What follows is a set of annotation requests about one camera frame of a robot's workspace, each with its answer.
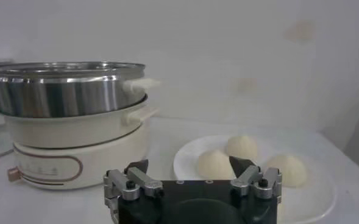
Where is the white round plate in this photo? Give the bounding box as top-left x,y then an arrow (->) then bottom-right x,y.
172,135 -> 338,224

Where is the white steamed baozi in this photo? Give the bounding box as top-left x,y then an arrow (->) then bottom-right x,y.
266,154 -> 308,188
197,149 -> 236,180
226,135 -> 259,161

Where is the stainless steel steamer basket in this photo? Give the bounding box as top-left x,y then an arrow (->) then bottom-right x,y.
0,61 -> 162,119

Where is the cream electric cooker pot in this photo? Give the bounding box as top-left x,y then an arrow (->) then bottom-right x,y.
4,96 -> 160,191

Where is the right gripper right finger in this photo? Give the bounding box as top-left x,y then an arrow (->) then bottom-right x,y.
229,155 -> 283,201

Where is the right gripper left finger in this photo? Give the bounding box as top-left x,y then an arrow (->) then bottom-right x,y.
102,158 -> 165,201

